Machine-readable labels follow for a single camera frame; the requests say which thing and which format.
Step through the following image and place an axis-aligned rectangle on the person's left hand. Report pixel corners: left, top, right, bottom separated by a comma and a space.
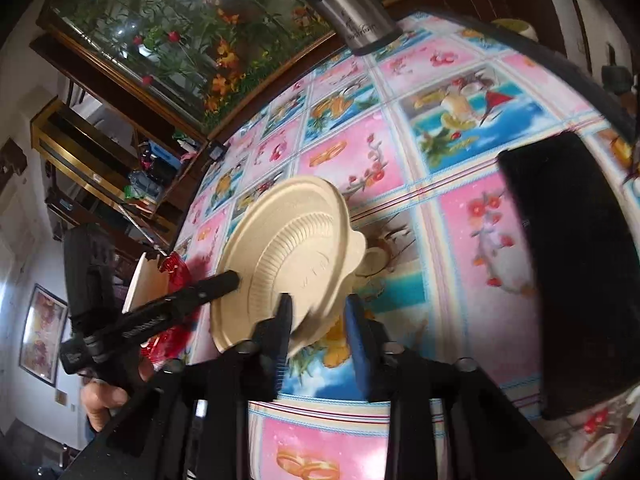
82, 381, 130, 433

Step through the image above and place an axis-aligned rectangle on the black rectangular board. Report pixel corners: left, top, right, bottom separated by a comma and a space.
497, 130, 640, 421

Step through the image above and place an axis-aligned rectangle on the black rimmed table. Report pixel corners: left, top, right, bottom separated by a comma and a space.
175, 7, 640, 480

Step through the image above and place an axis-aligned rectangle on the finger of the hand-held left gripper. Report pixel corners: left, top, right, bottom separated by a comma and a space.
165, 269, 242, 322

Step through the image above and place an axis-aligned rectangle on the beige bowl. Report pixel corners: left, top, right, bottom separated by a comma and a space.
492, 17, 539, 42

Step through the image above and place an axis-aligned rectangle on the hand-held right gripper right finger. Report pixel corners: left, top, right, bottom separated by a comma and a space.
346, 294, 576, 480

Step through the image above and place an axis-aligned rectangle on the framed wall poster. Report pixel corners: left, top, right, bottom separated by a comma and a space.
19, 284, 69, 387

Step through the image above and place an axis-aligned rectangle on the white paper plate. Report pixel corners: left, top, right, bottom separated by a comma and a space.
121, 252, 171, 316

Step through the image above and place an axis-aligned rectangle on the framed flower wall picture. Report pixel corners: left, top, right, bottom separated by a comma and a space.
37, 0, 446, 137

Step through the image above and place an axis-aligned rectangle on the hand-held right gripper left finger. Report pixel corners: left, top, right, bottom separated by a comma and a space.
60, 292, 293, 480

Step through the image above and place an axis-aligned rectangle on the steel thermos jug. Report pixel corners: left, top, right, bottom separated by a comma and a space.
272, 0, 403, 56

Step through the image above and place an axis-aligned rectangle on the fruit and flower printed tablecloth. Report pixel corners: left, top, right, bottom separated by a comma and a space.
177, 15, 640, 480

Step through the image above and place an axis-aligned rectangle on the large red glass plate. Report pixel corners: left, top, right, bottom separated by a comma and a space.
140, 252, 201, 363

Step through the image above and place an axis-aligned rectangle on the gold framed shelf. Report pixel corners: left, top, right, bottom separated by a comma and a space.
30, 97, 137, 202

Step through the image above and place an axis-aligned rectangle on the beige paper plate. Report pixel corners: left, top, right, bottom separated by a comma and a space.
210, 175, 353, 366
290, 229, 370, 358

